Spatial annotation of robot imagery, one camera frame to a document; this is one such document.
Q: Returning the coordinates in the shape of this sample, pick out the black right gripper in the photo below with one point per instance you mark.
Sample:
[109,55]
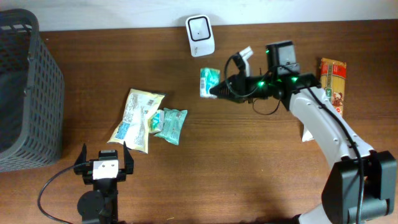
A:
[237,86]

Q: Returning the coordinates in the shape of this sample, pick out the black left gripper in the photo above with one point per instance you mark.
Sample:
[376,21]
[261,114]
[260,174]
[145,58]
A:
[129,163]

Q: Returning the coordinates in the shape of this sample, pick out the small white teal box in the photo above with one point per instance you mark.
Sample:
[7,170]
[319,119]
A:
[209,77]

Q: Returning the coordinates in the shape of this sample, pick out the cream snack bag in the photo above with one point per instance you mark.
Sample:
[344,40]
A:
[133,130]

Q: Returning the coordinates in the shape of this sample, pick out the teal tissue packet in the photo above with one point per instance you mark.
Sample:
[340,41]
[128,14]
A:
[173,123]

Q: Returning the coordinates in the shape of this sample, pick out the small teal white packet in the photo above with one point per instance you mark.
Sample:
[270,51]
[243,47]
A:
[156,123]

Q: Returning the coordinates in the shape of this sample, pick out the white tube with brown cap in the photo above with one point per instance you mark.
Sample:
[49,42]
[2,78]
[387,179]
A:
[306,135]

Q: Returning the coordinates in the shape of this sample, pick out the orange spaghetti packet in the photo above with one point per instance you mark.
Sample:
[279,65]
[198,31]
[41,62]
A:
[333,80]

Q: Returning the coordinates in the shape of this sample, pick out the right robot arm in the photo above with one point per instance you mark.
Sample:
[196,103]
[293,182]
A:
[361,185]

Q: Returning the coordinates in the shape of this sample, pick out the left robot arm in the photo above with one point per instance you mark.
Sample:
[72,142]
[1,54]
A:
[100,205]

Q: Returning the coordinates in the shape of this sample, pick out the white barcode scanner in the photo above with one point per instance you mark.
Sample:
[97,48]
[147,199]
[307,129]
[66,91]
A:
[200,35]

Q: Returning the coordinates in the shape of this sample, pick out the dark grey plastic basket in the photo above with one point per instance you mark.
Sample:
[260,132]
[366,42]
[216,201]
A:
[32,95]

